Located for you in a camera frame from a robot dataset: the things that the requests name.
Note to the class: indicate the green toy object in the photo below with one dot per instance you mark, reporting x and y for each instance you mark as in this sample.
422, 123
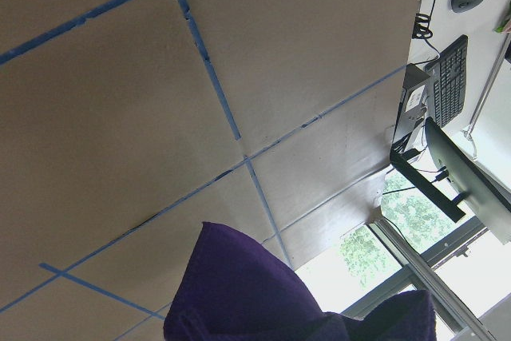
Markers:
505, 25

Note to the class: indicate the blue tape grid lines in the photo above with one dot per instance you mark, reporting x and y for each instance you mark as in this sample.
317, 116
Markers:
126, 124

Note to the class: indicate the black monitor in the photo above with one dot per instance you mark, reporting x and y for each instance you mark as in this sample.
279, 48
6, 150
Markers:
487, 200

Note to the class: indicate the black mini pc box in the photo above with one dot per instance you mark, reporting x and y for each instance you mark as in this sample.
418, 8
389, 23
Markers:
410, 109

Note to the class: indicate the black keyboard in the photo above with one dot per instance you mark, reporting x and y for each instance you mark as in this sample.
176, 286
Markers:
447, 82

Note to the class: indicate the aluminium frame post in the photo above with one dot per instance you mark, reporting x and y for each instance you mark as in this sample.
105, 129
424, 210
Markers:
385, 231

